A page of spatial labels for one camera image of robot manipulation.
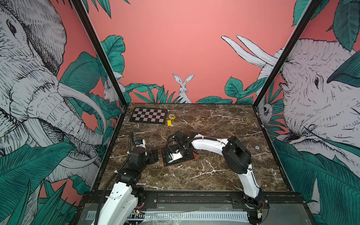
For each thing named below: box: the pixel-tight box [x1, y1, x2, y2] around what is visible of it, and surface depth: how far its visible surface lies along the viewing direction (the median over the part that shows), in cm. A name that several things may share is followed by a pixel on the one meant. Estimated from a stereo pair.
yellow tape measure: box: [168, 113, 176, 120], surface depth 113 cm
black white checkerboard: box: [129, 107, 168, 125], surface depth 110 cm
